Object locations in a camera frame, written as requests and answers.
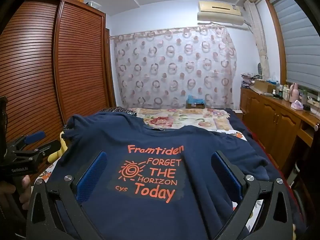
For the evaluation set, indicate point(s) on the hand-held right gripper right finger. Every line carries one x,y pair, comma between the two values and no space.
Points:
226,177

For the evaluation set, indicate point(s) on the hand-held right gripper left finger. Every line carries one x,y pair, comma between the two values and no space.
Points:
92,176

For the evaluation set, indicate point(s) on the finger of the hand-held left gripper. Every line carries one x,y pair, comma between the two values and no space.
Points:
47,148
35,136

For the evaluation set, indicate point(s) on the navy blue printed t-shirt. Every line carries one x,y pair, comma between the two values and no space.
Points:
155,205

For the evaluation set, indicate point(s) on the person's left hand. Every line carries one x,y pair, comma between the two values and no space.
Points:
25,192

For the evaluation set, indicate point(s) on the yellow plush toy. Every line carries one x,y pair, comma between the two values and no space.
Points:
56,155

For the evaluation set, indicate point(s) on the orange fruit print bedsheet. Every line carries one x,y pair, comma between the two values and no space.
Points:
45,173

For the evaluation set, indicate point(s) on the dark folded cloth with circles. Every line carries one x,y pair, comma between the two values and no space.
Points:
117,110

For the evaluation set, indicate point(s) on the long wooden sideboard cabinet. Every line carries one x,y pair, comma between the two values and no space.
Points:
270,120

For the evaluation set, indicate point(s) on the floral bed quilt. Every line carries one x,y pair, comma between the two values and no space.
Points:
170,120

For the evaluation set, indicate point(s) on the blue and brown box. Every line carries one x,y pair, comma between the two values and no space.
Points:
195,102

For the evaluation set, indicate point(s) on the brown louvred wooden wardrobe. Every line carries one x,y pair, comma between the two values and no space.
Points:
75,55

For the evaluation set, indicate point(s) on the open cardboard box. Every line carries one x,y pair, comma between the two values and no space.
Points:
262,86

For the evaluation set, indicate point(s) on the stack of folded fabrics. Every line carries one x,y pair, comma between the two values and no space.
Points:
248,80

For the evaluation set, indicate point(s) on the group of toiletry bottles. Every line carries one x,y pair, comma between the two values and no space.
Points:
281,92

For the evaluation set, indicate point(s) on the pale pink pouch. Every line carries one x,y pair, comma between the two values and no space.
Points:
298,105

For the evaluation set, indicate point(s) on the pink plush toy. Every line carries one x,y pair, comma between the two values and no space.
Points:
294,92

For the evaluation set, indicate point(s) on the beige drape curtain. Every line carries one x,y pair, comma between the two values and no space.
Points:
258,37

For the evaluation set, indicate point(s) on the small white box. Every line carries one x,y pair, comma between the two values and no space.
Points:
94,4

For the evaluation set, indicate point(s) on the grey window blind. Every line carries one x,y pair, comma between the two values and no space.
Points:
297,42

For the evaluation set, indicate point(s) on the cream wall air conditioner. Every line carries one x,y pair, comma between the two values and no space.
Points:
220,13

